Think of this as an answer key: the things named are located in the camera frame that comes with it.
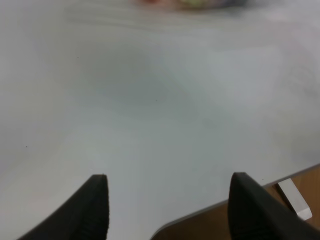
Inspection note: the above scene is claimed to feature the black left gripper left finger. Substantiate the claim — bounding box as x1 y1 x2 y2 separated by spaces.
20 174 110 240

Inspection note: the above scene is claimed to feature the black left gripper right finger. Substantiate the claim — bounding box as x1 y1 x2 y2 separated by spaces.
227 172 320 240

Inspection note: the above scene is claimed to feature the clear zip bag blue zipper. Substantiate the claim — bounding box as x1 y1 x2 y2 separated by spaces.
134 0 249 10

